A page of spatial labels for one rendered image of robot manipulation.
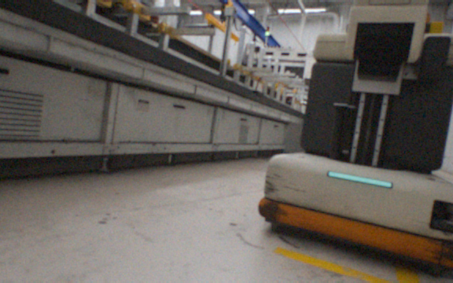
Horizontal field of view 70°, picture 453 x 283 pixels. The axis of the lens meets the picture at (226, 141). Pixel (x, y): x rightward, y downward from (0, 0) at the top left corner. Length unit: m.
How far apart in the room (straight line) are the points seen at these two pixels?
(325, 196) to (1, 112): 1.26
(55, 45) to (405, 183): 1.28
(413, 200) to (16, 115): 1.48
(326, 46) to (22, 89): 1.28
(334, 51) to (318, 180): 0.61
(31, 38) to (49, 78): 0.35
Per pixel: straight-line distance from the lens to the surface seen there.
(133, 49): 1.60
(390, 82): 1.34
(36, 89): 1.62
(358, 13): 1.19
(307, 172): 1.10
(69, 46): 1.43
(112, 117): 1.86
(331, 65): 1.46
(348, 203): 1.09
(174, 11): 1.56
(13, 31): 1.31
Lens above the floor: 0.36
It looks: 3 degrees down
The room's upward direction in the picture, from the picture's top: 8 degrees clockwise
